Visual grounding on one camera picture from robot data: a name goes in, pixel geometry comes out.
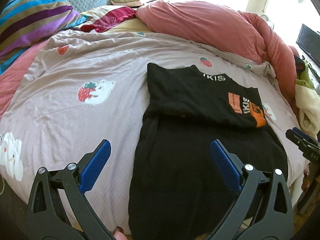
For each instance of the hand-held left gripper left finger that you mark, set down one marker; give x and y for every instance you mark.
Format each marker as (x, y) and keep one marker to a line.
(94, 166)

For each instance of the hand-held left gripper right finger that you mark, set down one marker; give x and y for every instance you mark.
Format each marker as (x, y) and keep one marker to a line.
(225, 166)

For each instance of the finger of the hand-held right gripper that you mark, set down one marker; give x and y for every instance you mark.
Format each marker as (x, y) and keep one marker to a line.
(296, 141)
(298, 132)

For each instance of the black sweater with orange cuffs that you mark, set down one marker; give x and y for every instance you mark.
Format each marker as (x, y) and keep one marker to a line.
(190, 155)

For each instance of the person's right hand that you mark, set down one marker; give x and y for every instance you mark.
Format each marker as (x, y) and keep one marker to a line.
(306, 177)

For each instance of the person's left hand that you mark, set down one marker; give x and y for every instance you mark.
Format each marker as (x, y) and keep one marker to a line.
(122, 235)

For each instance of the cream fleece blanket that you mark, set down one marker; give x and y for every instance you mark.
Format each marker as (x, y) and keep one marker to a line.
(306, 110)

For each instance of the pale printed quilt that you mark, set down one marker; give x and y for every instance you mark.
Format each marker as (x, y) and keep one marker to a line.
(75, 130)

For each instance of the green garment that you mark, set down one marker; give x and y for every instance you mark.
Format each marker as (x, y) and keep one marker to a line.
(306, 76)

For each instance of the dark brown garment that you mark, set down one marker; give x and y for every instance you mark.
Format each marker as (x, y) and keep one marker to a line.
(299, 65)

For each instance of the black television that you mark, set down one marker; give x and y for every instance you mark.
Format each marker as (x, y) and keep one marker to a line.
(308, 43)

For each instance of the salmon pink comforter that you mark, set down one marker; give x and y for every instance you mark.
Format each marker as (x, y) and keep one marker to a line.
(205, 25)

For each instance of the pale yellow bedsheet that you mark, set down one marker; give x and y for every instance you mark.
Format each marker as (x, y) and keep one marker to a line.
(130, 26)

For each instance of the dark red garment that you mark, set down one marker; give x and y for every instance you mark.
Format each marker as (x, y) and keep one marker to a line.
(110, 18)

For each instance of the striped pillow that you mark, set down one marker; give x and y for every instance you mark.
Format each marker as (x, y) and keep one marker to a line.
(35, 22)

